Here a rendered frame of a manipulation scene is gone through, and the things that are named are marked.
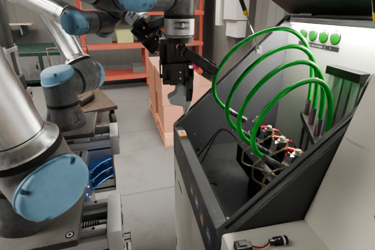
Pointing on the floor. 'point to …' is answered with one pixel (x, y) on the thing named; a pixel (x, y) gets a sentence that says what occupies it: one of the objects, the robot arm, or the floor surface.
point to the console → (349, 186)
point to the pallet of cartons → (162, 105)
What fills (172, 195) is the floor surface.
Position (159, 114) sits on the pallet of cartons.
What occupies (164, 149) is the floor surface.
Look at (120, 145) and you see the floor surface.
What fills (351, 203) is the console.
